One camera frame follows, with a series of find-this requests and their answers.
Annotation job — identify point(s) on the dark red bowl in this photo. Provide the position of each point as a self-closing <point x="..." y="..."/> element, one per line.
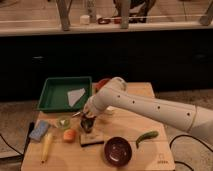
<point x="117" y="151"/>

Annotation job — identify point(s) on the green chili pepper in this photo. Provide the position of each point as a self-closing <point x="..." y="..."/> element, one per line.
<point x="148" y="135"/>

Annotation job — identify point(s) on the green plastic tray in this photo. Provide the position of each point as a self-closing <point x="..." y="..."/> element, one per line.
<point x="54" y="96"/>

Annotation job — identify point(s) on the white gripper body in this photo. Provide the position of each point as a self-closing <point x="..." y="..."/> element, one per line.
<point x="90" y="109"/>

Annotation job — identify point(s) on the white jar on shelf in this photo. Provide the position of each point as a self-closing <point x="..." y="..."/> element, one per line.
<point x="85" y="20"/>

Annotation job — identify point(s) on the dark rectangular scrub pad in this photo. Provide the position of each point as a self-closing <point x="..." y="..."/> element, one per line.
<point x="95" y="137"/>

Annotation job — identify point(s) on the orange fruit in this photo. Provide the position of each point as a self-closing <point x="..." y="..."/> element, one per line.
<point x="69" y="135"/>

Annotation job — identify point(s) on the white cloth in tray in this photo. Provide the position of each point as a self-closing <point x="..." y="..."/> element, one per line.
<point x="74" y="96"/>

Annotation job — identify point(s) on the white cup on table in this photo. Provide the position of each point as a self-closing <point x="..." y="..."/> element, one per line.
<point x="109" y="111"/>

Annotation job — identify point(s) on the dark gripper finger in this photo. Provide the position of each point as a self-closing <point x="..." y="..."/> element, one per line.
<point x="87" y="123"/>

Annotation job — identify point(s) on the blue sponge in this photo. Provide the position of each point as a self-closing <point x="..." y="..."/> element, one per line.
<point x="39" y="131"/>

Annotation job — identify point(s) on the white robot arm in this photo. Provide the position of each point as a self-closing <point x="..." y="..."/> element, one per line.
<point x="195" y="120"/>

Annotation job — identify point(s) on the red object behind arm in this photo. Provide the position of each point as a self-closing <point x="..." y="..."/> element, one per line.
<point x="101" y="83"/>

